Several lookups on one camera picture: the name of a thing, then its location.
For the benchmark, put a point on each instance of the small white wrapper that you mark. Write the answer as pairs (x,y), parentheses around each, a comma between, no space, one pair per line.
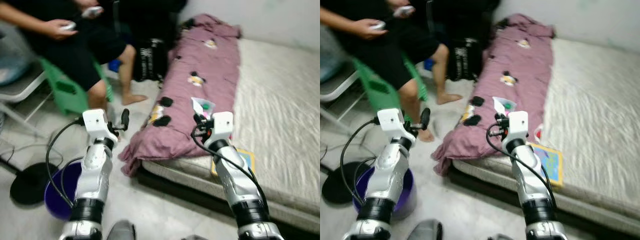
(204,106)
(505,105)

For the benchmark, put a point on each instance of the colourful picture book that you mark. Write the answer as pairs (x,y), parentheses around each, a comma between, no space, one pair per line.
(246,159)
(550,165)

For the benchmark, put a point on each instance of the white hand controller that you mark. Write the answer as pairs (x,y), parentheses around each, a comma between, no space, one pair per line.
(380,25)
(407,10)
(94,12)
(69,26)

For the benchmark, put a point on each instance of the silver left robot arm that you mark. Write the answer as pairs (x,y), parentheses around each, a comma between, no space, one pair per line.
(95,175)
(387,175)

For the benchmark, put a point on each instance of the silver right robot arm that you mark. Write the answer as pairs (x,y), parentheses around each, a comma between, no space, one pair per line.
(240,185)
(530,185)

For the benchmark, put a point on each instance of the person right forearm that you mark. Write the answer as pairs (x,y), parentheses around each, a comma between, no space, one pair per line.
(25,19)
(342,19)

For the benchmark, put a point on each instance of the person right hand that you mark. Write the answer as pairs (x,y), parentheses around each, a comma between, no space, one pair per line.
(370,29)
(56,28)

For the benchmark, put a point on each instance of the person left hand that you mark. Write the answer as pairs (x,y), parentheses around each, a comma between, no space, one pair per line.
(85,3)
(400,2)

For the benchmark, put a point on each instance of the purple cartoon print blanket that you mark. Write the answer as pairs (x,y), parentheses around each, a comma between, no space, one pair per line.
(510,95)
(195,100)

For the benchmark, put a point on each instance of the green plastic stool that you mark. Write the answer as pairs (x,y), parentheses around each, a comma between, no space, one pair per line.
(377,90)
(67,92)

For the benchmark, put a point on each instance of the blue plastic bag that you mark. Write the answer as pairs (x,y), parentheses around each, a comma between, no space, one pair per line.
(115,65)
(429,64)

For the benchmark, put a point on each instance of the black bag with white print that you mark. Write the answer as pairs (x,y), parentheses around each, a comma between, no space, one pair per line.
(465,62)
(150,62)

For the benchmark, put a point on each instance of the purple plastic bucket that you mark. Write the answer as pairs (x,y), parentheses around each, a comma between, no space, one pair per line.
(407,192)
(57,197)

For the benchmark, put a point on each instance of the dark bed base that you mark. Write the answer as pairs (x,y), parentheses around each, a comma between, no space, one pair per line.
(500,197)
(200,200)

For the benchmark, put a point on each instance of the person in black clothes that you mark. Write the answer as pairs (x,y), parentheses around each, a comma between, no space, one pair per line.
(390,55)
(85,50)

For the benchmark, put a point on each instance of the grey quilted mattress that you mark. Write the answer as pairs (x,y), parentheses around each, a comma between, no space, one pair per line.
(595,110)
(280,110)

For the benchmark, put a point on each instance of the grey metal chair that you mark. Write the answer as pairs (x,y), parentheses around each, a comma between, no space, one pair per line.
(335,90)
(20,92)

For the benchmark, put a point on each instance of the black round stand base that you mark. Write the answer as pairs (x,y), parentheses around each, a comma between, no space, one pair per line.
(337,185)
(30,185)

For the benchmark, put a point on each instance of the grey left robot leg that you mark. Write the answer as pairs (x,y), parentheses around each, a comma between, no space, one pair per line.
(121,231)
(425,231)

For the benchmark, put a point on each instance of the large black bag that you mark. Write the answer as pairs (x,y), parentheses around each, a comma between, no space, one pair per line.
(465,17)
(150,17)

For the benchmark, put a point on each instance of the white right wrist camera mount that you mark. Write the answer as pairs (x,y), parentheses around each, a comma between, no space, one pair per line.
(517,127)
(222,127)

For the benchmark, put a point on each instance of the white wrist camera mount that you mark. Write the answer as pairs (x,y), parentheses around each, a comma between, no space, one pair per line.
(222,127)
(517,127)
(95,121)
(390,120)

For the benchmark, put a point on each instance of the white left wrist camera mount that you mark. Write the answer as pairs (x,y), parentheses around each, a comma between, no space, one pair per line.
(95,121)
(390,120)

